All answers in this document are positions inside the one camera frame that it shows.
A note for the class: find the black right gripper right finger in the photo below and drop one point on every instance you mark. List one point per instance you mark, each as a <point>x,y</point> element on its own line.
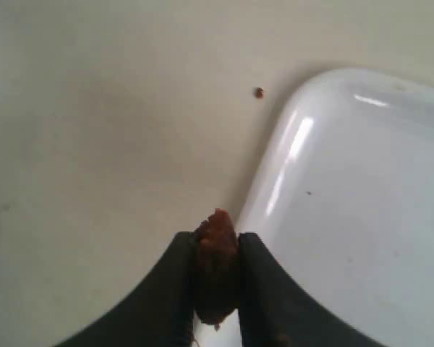
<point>275,311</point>

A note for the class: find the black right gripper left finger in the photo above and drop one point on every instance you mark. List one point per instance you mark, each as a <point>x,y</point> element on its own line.
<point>158,312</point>

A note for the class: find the red meat ball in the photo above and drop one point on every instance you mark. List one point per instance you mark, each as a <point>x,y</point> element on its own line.
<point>216,269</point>

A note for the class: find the white plastic tray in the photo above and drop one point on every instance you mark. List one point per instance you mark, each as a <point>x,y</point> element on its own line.
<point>344,200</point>

